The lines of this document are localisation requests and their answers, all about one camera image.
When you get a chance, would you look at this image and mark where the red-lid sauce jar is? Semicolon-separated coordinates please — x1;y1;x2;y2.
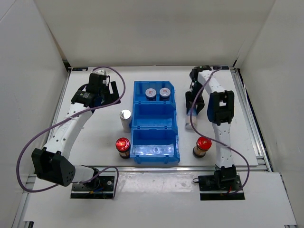
115;137;131;159
192;136;212;158

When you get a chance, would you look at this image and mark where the white-lid spice jar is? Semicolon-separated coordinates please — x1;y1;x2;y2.
159;87;171;101
145;88;157;101

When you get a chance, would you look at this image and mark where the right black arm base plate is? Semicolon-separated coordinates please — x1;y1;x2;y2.
192;175;245;201

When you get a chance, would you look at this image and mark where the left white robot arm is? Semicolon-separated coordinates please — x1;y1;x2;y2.
31;69;119;190

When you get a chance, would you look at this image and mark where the black logo label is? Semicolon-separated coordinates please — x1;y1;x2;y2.
72;67;88;71
212;66;229;70

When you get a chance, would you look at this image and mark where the silver-lid blue-label bottle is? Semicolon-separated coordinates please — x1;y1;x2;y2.
119;109;132;133
185;107;197;130

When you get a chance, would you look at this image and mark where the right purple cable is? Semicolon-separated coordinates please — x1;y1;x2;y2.
189;67;250;195

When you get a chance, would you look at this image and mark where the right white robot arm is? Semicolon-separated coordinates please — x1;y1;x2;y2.
185;66;237;190

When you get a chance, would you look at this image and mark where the near blue storage bin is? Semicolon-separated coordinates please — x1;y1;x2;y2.
130;127;180;164

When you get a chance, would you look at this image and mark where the left black logo label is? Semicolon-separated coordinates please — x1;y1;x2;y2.
72;67;88;71

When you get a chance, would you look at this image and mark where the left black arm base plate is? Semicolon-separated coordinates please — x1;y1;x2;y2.
70;175;116;200

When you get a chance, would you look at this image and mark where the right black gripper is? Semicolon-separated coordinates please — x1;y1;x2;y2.
185;81;205;114

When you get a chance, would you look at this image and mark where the right black logo label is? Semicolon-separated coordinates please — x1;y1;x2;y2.
212;66;229;70

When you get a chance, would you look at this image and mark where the left red-lid sauce jar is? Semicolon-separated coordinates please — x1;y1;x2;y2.
115;137;131;159

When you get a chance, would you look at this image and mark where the right red-lid sauce jar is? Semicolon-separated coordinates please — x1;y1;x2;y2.
192;136;212;158

